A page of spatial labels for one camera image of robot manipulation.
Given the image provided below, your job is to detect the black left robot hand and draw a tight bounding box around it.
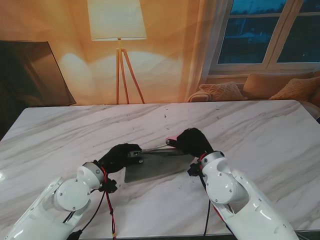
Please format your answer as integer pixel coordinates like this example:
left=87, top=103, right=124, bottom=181
left=98, top=143, right=142, bottom=175

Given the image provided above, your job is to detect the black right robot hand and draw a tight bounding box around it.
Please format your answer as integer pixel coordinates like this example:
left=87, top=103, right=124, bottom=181
left=165, top=128, right=215, bottom=163

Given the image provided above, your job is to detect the grey suede zip pouch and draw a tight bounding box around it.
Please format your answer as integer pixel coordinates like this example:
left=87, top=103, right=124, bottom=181
left=124, top=146, right=195, bottom=184

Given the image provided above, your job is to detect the beige sofa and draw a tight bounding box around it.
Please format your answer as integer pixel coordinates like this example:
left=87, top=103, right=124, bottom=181
left=187, top=71, right=320, bottom=118

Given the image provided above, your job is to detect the cream knitted cushion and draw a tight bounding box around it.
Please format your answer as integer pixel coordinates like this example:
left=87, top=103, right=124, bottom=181
left=198, top=81, right=248, bottom=101

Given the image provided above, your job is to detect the plain tan cushion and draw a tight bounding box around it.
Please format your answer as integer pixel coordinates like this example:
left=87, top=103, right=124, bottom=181
left=243, top=72, right=315, bottom=100

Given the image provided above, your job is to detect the beige curtain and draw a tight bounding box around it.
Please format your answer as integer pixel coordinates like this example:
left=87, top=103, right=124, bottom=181
left=184, top=0, right=235, bottom=103

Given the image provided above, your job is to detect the orange knitted cushion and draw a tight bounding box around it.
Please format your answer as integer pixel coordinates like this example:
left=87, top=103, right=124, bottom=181
left=269, top=76, right=320, bottom=101

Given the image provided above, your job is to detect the white framed window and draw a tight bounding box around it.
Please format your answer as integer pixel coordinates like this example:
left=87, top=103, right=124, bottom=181
left=208, top=0, right=320, bottom=76

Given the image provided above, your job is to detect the dark flat television screen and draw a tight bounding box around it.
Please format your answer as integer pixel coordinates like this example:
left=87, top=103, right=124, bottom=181
left=0, top=40, right=77, bottom=107

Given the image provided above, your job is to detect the floor lamp with wooden legs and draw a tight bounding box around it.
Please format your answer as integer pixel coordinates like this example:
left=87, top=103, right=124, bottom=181
left=86, top=0, right=148, bottom=105

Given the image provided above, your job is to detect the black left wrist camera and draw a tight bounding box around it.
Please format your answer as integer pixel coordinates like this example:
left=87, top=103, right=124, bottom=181
left=99, top=178, right=118, bottom=194

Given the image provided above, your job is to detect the red black left arm cable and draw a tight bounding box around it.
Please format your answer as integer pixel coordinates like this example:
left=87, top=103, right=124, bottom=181
left=63, top=168, right=118, bottom=240

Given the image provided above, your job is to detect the red black arm cable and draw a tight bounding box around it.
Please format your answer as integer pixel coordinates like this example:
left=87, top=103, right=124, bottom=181
left=198, top=156, right=235, bottom=237
left=63, top=168, right=118, bottom=240

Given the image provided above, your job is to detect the red black right arm cable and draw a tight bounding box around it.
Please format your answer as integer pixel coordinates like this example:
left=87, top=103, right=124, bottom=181
left=198, top=156, right=235, bottom=237

